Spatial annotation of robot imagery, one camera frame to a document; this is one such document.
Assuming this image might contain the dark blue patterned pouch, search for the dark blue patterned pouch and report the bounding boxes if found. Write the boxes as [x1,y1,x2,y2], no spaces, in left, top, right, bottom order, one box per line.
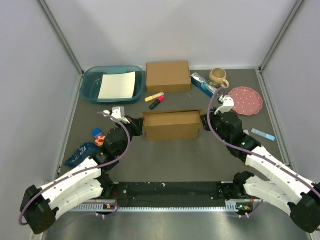
[63,142,99,168]

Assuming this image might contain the teal plastic bin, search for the teal plastic bin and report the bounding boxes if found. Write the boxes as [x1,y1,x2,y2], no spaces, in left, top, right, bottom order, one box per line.
[80,65,146,104]

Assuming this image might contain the pink dotted plate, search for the pink dotted plate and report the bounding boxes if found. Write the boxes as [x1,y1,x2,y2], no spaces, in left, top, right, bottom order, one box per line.
[228,86,264,116]

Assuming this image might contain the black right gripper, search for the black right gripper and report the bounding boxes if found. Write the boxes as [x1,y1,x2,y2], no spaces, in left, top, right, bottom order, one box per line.
[200,107,232,144]

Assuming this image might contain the light blue marker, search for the light blue marker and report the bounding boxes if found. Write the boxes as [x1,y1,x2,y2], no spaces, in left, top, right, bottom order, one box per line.
[251,128,276,142]

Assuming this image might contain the black pink highlighter pen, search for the black pink highlighter pen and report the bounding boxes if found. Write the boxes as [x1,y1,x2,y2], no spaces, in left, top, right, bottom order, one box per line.
[149,96,165,110]

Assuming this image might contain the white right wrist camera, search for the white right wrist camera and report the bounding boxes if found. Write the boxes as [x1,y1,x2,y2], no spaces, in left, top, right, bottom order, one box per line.
[214,95,235,115]

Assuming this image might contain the beige ceramic mug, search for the beige ceramic mug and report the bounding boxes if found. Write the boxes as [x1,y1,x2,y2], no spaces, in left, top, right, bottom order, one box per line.
[209,68,230,89]

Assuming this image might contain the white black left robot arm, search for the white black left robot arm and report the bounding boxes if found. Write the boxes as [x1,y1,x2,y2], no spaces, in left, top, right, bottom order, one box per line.
[18,116,144,235]

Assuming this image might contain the pink plush flower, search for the pink plush flower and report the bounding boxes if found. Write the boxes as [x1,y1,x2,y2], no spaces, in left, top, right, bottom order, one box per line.
[95,135,106,147]

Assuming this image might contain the white paper sheet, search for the white paper sheet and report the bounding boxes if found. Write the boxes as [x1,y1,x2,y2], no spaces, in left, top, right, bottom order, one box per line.
[98,71,136,100]

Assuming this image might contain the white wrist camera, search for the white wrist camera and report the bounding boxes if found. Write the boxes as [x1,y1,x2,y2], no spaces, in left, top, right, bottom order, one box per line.
[103,106,130,124]
[214,95,235,115]

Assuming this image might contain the yellow highlighter pen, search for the yellow highlighter pen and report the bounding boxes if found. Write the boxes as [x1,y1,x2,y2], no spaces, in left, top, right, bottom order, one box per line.
[144,92,165,103]

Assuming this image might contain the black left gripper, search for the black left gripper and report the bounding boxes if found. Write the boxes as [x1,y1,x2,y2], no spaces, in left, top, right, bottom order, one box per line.
[115,115,144,157]

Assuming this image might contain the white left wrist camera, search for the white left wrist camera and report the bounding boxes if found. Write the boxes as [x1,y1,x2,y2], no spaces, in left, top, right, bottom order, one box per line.
[103,106,130,124]

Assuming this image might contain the grey slotted cable duct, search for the grey slotted cable duct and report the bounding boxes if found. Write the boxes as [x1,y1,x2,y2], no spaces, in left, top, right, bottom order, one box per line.
[70,202,252,213]

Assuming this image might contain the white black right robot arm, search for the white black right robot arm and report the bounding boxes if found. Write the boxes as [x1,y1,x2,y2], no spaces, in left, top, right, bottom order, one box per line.
[200,111,320,233]

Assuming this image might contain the brown cardboard box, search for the brown cardboard box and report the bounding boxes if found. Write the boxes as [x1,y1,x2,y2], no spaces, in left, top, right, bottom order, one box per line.
[146,60,192,93]
[142,109,204,142]

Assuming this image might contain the blue toothbrush package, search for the blue toothbrush package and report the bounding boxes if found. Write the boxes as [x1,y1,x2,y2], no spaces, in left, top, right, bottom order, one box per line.
[190,72,217,98]

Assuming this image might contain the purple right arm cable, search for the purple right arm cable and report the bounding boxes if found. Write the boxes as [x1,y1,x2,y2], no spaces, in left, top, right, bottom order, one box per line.
[207,87,320,218]

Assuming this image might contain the closed brown cardboard box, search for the closed brown cardboard box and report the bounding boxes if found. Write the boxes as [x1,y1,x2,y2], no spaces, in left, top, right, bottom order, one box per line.
[146,60,192,93]

